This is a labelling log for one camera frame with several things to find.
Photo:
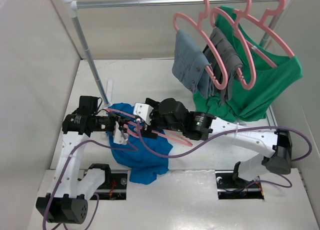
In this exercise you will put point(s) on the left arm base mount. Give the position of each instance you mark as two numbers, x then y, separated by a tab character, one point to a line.
115	189

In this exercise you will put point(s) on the blue t shirt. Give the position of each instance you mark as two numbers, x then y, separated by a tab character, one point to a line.
144	165

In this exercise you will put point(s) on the pink hanger with green shirt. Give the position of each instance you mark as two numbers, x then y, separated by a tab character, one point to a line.
266	23

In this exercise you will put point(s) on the green t shirt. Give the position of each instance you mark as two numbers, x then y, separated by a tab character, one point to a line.
251	105

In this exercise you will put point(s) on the folded blue denim garment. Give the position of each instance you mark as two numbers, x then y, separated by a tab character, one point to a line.
190	64

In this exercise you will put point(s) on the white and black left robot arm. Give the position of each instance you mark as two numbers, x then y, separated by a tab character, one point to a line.
66	201

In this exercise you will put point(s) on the metal clothes rack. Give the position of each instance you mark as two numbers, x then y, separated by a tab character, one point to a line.
72	6

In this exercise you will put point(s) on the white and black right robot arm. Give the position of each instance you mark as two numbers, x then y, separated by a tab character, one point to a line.
273	147

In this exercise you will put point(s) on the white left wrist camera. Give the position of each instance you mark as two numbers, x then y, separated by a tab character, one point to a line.
119	135

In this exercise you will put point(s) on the folded grey garment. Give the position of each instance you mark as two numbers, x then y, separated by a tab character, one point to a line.
230	59

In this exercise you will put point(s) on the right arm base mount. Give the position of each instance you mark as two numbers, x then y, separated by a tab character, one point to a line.
229	189

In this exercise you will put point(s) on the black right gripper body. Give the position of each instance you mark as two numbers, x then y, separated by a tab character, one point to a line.
158	121

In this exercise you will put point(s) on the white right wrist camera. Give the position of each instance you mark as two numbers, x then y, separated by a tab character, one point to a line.
143	111

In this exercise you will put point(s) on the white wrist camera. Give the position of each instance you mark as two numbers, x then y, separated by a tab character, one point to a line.
143	111
119	135

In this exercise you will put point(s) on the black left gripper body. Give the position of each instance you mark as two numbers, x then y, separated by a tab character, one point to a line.
107	123

